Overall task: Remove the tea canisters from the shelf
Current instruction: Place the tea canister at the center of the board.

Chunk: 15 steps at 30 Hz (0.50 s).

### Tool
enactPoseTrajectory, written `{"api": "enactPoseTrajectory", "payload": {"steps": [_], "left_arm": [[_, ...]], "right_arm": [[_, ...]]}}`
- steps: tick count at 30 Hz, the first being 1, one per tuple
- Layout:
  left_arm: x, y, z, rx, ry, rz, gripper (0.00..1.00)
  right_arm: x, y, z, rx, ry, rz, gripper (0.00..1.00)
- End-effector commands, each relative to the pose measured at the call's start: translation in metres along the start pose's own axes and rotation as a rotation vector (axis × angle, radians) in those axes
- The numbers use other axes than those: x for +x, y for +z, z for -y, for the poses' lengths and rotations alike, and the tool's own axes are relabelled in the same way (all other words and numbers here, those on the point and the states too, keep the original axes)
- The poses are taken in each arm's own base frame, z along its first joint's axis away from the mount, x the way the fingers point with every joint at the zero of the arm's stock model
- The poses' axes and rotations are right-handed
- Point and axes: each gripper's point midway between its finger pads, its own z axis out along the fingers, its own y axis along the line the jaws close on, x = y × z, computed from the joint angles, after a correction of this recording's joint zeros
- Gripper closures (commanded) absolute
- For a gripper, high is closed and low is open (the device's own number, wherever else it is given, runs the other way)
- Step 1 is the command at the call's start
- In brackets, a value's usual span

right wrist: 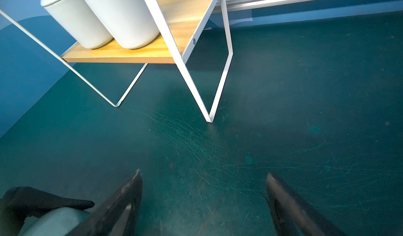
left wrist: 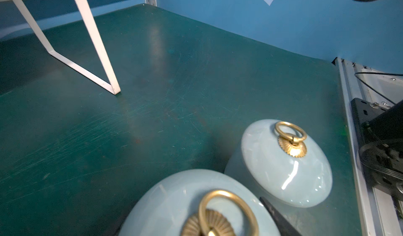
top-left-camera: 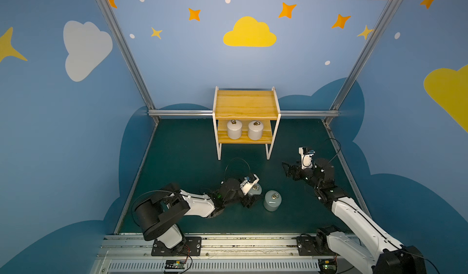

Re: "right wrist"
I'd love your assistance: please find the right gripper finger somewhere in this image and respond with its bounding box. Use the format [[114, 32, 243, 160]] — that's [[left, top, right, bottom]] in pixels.
[[264, 173, 345, 236]]

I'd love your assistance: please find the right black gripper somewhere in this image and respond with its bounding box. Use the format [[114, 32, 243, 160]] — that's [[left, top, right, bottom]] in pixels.
[[1, 169, 143, 236]]

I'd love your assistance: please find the grey-green tea canister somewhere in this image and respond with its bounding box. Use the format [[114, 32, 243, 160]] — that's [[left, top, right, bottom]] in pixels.
[[21, 207, 90, 236]]

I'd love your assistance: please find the white tea canister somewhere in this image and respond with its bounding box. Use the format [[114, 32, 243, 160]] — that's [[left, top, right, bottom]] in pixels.
[[41, 0, 113, 49], [85, 0, 160, 49]]

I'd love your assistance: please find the wooden two-tier shelf white frame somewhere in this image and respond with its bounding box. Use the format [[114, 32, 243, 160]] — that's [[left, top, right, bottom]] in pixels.
[[1, 0, 234, 123]]

